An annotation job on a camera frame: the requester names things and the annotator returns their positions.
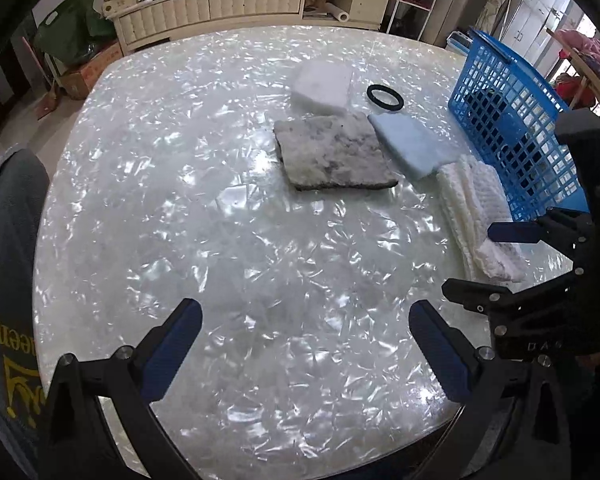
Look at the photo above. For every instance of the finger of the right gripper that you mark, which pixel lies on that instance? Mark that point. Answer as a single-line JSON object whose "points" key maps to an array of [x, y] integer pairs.
{"points": [[477, 297], [560, 228]]}

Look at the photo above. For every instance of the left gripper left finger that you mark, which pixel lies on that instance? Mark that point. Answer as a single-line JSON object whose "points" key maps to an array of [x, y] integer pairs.
{"points": [[75, 439]]}

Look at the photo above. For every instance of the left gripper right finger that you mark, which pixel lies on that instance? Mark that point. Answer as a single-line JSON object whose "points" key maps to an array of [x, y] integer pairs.
{"points": [[511, 423]]}

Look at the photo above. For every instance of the white waffle towel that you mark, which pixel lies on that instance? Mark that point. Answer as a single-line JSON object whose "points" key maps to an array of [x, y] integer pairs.
{"points": [[473, 198]]}

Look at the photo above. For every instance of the light blue sponge cloth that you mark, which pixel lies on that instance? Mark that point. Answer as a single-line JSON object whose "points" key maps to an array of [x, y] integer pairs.
{"points": [[418, 150]]}

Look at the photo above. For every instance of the grey marbled cloth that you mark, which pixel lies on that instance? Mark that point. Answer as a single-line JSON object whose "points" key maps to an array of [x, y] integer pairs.
{"points": [[332, 152]]}

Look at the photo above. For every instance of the white foam sponge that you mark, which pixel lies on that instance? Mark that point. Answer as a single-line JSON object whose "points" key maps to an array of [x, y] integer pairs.
{"points": [[321, 87]]}

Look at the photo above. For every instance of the blue plastic basket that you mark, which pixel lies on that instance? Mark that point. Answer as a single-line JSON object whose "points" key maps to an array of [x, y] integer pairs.
{"points": [[508, 112]]}

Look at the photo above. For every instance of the pile of clothes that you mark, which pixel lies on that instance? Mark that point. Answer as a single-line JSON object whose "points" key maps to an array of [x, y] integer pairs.
{"points": [[583, 55]]}

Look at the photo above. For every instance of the white blue plastic bin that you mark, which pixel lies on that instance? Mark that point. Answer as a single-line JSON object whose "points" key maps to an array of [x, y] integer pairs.
{"points": [[458, 43]]}

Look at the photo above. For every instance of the grey chair with lace cover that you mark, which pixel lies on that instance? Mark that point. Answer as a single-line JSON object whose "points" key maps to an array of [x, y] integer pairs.
{"points": [[23, 187]]}

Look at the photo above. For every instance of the cream TV cabinet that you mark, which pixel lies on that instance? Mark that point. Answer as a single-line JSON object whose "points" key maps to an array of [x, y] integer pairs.
{"points": [[152, 21]]}

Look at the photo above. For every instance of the paper roll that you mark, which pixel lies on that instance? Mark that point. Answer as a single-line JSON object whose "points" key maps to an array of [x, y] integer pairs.
{"points": [[335, 12]]}

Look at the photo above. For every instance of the cardboard box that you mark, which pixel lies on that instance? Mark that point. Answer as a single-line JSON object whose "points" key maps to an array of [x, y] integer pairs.
{"points": [[79, 83]]}

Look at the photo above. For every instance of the green shopping bag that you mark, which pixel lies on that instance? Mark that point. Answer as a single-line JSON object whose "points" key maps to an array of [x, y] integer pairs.
{"points": [[73, 32]]}

